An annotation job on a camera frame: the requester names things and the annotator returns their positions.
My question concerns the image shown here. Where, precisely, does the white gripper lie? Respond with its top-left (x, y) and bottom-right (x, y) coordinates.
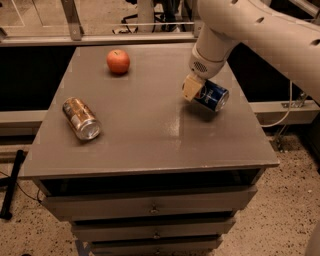
top-left (182, 44), bottom-right (230, 102)

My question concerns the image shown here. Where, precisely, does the blue pepsi can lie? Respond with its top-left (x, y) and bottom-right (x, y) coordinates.
top-left (194, 80), bottom-right (229, 112)

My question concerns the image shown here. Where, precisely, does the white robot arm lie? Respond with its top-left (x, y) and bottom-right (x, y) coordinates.
top-left (183, 0), bottom-right (320, 103)

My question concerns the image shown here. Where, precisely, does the gold silver soda can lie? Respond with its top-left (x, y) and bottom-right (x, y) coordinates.
top-left (62, 97), bottom-right (101, 140)

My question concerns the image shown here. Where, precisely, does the black office chair base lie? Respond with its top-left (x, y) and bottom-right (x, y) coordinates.
top-left (112, 0), bottom-right (186, 34)

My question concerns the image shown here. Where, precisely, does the red apple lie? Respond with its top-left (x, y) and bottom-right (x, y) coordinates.
top-left (106, 49), bottom-right (130, 74)

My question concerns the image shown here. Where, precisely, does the grey drawer cabinet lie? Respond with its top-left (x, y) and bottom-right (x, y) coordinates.
top-left (19, 42), bottom-right (280, 256)

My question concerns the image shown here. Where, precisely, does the bottom grey drawer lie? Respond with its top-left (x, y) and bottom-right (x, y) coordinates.
top-left (91, 236), bottom-right (222, 256)

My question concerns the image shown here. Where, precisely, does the grey drawer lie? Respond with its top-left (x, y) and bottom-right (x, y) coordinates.
top-left (72, 217), bottom-right (235, 242)
top-left (43, 185), bottom-right (257, 221)
top-left (91, 236), bottom-right (222, 256)

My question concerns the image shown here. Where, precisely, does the top grey drawer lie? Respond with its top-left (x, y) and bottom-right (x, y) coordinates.
top-left (43, 185), bottom-right (257, 221)

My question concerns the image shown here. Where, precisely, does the middle grey drawer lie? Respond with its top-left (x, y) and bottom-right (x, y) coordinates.
top-left (72, 217), bottom-right (235, 242)

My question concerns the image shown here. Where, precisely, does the black bar on floor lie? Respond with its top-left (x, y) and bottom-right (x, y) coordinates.
top-left (0, 150), bottom-right (25, 220)

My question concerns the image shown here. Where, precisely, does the white cable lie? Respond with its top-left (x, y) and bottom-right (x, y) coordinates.
top-left (259, 79), bottom-right (294, 129)

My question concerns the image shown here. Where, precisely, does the grey metal rail frame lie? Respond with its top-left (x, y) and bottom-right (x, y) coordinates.
top-left (0, 0), bottom-right (320, 48)

